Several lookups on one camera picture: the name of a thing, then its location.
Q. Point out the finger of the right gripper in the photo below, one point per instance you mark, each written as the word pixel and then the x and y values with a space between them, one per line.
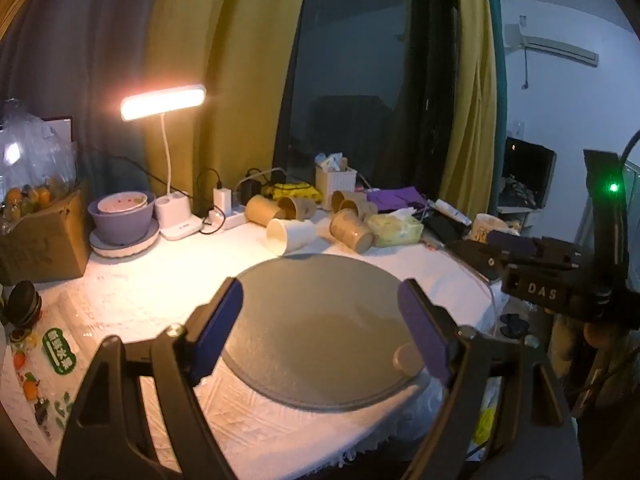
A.
pixel 513 243
pixel 485 259

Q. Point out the large brown paper cup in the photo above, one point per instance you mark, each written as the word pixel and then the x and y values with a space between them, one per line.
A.
pixel 350 230

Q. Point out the white desk lamp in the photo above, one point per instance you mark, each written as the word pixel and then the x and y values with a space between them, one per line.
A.
pixel 172 210

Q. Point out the pink bowl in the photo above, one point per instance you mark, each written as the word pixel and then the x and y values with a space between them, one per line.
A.
pixel 119 203

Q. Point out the white cartoon mug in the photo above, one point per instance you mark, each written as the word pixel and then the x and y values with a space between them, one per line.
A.
pixel 483 224

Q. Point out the yellow curtain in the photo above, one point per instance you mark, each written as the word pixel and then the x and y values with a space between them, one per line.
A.
pixel 239 51

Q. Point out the brown paper cup plain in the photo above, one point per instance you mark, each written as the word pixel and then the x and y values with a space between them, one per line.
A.
pixel 261 210

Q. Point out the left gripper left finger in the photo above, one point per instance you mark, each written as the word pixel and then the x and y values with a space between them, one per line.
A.
pixel 209 327

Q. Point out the white paper cup green print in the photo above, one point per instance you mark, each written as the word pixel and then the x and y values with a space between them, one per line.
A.
pixel 285 236

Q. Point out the cardboard box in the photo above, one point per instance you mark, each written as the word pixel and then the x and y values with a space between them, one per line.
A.
pixel 50 245

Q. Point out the white wall air conditioner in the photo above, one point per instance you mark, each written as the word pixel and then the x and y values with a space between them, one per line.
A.
pixel 516 40

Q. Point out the yellow tissue pack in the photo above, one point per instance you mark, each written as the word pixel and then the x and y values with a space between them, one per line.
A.
pixel 391 231

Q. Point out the white power strip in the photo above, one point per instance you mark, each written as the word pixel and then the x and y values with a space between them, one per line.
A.
pixel 217 221

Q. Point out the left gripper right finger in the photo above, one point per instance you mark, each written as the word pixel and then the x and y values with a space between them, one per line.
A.
pixel 424 321

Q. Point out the fruit sticker packet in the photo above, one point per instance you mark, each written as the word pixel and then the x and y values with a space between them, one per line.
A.
pixel 45 366

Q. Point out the black monitor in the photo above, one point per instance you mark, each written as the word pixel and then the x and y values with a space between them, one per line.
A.
pixel 527 173

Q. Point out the clear plastic bag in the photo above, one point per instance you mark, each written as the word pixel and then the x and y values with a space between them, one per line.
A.
pixel 38 167

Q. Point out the purple bowl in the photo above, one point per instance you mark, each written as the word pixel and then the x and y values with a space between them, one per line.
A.
pixel 126 228

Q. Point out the white lattice basket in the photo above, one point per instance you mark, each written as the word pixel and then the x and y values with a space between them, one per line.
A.
pixel 333 173

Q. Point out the brown paper cup printed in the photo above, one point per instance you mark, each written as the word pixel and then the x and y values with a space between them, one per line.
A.
pixel 297 208

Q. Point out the brown paper cup rear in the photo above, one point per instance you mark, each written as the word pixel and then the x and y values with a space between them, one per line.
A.
pixel 355 201

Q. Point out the white tube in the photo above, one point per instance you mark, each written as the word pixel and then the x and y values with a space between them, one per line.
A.
pixel 452 213

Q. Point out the purple cloth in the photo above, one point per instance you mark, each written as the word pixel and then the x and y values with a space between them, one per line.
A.
pixel 396 198

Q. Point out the yellow banana toy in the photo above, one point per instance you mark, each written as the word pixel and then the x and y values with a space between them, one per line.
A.
pixel 276 191

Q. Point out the round grey mat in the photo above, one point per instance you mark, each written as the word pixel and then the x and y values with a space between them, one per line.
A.
pixel 319 333

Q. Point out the white plate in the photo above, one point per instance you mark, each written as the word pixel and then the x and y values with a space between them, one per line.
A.
pixel 124 251

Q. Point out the grey curtain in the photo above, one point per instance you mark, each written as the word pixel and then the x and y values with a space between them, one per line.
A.
pixel 80 59

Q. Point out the white charger plug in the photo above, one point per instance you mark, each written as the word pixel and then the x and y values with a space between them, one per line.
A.
pixel 222 198

